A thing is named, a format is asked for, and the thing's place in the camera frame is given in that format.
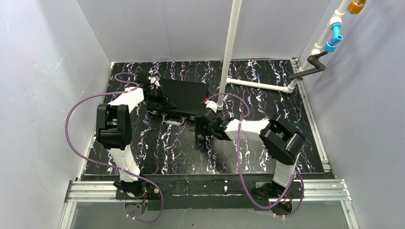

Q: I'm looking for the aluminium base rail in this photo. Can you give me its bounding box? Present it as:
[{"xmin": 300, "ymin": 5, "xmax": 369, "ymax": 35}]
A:
[{"xmin": 59, "ymin": 175, "xmax": 359, "ymax": 229}]

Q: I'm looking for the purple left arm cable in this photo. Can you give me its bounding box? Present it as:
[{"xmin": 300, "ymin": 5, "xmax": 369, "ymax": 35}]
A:
[{"xmin": 64, "ymin": 72, "xmax": 164, "ymax": 224}]

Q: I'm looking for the white PVC pipe frame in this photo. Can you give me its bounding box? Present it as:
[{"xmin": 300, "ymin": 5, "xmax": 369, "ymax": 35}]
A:
[{"xmin": 219, "ymin": 0, "xmax": 350, "ymax": 94}]

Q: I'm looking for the blue pipe fitting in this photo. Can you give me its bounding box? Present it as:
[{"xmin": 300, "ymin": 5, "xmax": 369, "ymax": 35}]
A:
[{"xmin": 324, "ymin": 23, "xmax": 344, "ymax": 52}]

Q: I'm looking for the orange pipe fitting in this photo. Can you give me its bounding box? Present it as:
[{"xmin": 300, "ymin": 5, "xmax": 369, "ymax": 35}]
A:
[{"xmin": 346, "ymin": 0, "xmax": 367, "ymax": 14}]

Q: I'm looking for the black clamp handle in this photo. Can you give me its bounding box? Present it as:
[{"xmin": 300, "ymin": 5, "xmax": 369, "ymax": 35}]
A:
[{"xmin": 288, "ymin": 51, "xmax": 328, "ymax": 80}]

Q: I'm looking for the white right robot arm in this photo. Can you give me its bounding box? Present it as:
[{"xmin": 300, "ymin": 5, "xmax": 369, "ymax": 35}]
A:
[{"xmin": 195, "ymin": 99, "xmax": 305, "ymax": 198}]

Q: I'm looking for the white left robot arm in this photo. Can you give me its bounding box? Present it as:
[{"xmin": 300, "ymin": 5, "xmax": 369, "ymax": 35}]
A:
[{"xmin": 96, "ymin": 73, "xmax": 176, "ymax": 195}]

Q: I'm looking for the black poker set case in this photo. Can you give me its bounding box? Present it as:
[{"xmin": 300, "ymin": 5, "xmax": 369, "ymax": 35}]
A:
[{"xmin": 146, "ymin": 79, "xmax": 209, "ymax": 118}]

